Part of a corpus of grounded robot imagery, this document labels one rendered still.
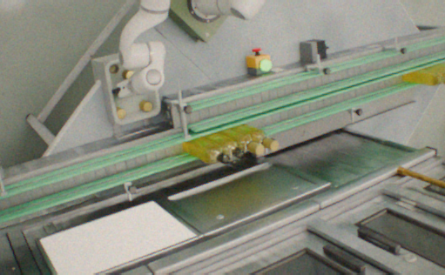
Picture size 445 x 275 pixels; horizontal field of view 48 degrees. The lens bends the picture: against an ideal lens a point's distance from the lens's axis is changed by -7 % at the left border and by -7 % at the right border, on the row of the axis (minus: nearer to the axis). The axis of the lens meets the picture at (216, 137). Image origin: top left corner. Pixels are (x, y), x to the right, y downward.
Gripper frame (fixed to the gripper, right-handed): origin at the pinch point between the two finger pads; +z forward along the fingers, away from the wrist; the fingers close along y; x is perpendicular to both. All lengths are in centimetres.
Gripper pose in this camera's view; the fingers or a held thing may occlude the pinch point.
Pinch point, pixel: (125, 89)
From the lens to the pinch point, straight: 183.6
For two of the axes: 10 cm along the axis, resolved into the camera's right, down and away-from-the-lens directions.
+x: -2.3, -9.7, -0.7
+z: -4.5, 0.4, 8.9
